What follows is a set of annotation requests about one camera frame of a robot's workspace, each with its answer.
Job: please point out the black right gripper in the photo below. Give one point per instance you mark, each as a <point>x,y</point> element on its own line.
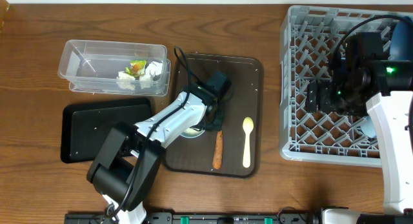
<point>324,104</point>

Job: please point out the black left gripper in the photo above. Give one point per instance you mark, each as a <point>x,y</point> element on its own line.
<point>217,127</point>

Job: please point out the light blue rice bowl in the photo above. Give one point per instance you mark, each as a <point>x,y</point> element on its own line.
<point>192,132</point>

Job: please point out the orange carrot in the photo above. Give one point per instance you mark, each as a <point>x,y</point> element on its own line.
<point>218,151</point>

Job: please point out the yellow plastic spoon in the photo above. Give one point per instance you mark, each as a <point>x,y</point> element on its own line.
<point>248,126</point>

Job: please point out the light blue cup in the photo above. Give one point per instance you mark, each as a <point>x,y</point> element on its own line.
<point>367,127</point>

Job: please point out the dark blue plate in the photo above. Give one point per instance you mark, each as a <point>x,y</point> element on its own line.
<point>401,42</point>

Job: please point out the pandan cake wrapper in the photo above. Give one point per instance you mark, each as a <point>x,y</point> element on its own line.
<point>136,68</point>

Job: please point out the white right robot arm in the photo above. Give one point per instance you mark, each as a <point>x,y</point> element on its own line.
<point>366,83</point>

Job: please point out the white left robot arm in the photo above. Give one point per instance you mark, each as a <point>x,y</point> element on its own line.
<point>126,166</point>

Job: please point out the grey dishwasher rack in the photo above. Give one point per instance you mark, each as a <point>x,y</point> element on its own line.
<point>311,36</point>

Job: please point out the brown serving tray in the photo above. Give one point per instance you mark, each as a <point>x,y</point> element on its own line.
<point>244,99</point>

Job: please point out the crumpled white napkin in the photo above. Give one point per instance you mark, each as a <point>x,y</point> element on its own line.
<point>153,72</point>

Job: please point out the black tray bin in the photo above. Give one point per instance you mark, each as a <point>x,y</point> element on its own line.
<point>85,126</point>

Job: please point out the clear plastic bin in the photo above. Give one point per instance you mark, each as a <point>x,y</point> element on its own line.
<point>92,66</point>

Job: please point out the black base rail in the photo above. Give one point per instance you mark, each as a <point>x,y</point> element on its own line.
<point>283,218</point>

